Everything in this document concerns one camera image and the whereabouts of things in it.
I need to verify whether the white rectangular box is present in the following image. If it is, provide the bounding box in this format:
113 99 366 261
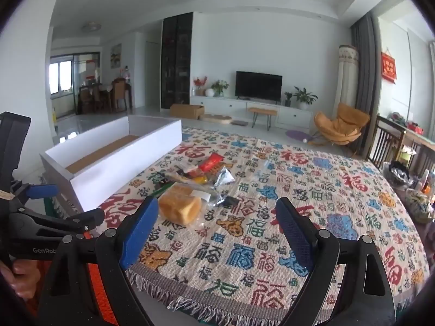
40 115 183 213

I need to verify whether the flowering plant in vase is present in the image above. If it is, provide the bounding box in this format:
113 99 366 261
211 80 230 97

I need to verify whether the person's left hand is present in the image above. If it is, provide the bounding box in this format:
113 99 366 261
0 258 43 300

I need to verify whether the large potted plant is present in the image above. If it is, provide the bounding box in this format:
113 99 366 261
294 86 318 111

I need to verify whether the cardboard box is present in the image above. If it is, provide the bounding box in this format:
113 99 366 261
170 104 205 120

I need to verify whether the silver snack packet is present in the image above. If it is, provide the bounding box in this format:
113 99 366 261
214 166 236 187

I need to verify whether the wall painting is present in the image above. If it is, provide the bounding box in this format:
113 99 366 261
109 43 122 68

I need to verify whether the wooden dining table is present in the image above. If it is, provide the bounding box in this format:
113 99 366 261
79 83 132 112

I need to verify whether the clear packet with white stick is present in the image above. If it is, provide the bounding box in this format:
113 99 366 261
170 175 225 208

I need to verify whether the dark glass cabinet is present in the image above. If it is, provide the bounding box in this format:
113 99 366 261
160 12 194 109

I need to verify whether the grey curtain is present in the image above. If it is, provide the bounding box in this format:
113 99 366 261
350 12 379 160

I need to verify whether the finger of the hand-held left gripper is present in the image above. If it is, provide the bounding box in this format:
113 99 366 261
10 180 59 208
8 207 106 237

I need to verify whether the bread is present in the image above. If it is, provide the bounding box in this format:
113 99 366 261
158 183 213 226

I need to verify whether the white television cabinet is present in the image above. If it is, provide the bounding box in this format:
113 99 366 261
189 95 315 130

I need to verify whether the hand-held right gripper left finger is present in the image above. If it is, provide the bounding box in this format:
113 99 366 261
37 195 160 326

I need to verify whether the black plastic bag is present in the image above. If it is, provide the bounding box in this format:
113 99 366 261
387 161 413 186

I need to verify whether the woven basket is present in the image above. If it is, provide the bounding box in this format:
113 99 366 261
406 190 435 225

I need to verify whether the small black packet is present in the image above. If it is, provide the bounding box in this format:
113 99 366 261
217 195 240 208

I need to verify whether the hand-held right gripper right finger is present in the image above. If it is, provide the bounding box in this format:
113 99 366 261
275 197 398 326

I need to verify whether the purple floor mat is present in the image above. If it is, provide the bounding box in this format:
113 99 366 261
285 129 311 141

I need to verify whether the covered standing air conditioner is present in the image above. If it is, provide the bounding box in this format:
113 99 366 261
333 45 360 119

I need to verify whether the dark green snack packet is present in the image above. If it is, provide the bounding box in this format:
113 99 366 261
154 181 177 198

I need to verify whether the printed blanket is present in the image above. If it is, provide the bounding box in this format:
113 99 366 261
51 127 430 323

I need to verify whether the dark wooden railing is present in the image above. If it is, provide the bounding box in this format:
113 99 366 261
369 114 435 177

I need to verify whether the orange snack packet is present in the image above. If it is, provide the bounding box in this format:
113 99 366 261
185 173 209 186

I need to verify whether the small beige snack packet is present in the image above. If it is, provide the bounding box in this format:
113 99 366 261
175 163 198 177

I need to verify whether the red snack packet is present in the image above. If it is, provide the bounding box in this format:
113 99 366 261
198 153 225 174

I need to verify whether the red wall hanging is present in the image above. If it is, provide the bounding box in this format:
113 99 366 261
381 52 398 84

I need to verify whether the black television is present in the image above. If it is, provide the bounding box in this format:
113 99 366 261
235 71 283 102

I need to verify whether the round wooden pad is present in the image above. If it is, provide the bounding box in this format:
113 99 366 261
200 114 232 125

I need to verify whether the orange lounge chair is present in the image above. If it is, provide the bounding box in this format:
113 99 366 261
313 103 371 157

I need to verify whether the wooden dining chair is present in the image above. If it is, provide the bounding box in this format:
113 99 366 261
111 78 129 112

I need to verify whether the clear plastic packet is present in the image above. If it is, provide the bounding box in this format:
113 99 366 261
251 158 281 186

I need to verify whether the window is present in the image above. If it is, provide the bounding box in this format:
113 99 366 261
49 52 101 96

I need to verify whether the red flower decoration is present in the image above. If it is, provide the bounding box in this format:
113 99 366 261
193 76 208 96

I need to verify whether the wooden stool with metal legs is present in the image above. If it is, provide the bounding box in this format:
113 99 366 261
247 107 278 131

